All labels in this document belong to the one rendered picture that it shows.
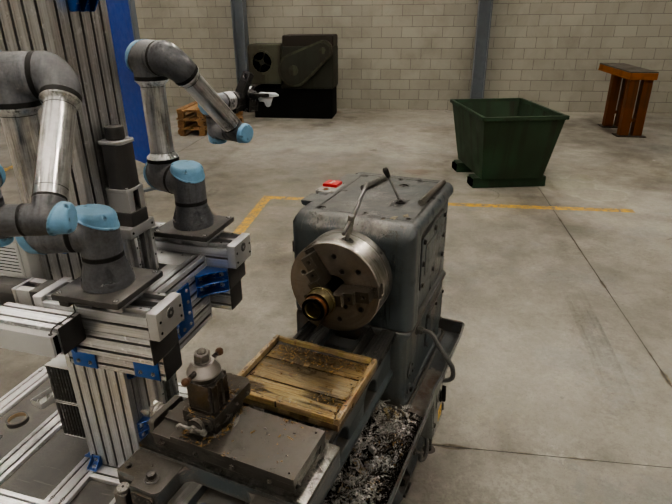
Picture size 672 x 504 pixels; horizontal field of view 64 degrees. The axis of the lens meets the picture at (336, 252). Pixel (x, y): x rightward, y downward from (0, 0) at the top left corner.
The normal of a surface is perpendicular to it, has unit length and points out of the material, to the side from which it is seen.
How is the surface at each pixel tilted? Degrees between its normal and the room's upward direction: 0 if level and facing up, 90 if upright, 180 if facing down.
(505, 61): 90
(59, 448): 0
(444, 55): 90
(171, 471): 0
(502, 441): 0
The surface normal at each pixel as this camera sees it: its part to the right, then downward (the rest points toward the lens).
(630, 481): -0.01, -0.91
